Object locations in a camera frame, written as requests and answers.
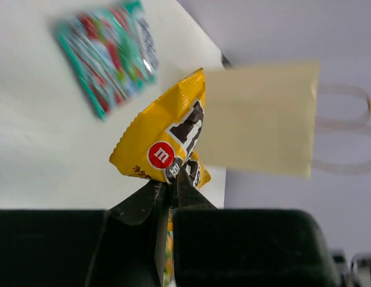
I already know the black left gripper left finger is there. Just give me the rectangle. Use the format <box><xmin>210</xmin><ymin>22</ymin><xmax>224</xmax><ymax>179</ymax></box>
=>
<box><xmin>86</xmin><ymin>181</ymin><xmax>169</xmax><ymax>286</ymax></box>

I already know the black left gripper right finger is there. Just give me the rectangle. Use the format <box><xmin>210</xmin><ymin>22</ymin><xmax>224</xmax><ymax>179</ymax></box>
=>
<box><xmin>172</xmin><ymin>169</ymin><xmax>341</xmax><ymax>286</ymax></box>

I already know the yellow M&M's candy packet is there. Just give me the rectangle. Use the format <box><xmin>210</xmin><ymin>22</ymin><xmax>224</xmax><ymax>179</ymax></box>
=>
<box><xmin>110</xmin><ymin>69</ymin><xmax>211</xmax><ymax>189</ymax></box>

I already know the beige paper bag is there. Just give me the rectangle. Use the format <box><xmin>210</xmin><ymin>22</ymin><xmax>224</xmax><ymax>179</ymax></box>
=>
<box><xmin>200</xmin><ymin>59</ymin><xmax>371</xmax><ymax>179</ymax></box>

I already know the teal Fox's candy bag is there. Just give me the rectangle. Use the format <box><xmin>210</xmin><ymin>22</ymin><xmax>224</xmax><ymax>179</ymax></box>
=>
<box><xmin>55</xmin><ymin>1</ymin><xmax>159</xmax><ymax>120</ymax></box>

